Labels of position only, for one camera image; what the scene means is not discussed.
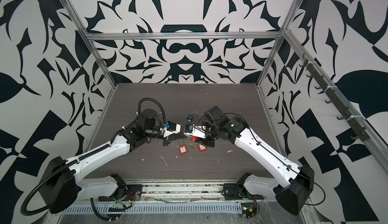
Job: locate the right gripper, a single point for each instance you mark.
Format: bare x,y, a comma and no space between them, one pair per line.
210,143

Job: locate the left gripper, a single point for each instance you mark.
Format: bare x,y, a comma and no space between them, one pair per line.
167,141

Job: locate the blue padlock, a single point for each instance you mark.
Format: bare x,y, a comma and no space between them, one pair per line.
190,117

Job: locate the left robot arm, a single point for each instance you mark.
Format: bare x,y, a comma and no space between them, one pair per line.
146,126

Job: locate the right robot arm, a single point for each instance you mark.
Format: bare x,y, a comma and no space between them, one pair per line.
291,184

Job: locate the small electronics board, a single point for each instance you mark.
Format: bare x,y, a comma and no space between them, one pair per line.
249,210

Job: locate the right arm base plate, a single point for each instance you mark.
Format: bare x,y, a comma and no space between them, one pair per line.
237,192

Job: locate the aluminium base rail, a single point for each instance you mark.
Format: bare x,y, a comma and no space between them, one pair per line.
182,190

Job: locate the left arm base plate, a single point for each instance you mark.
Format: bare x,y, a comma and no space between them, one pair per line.
128,193

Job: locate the white slotted cable duct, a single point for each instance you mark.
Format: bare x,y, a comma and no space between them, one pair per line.
172,208

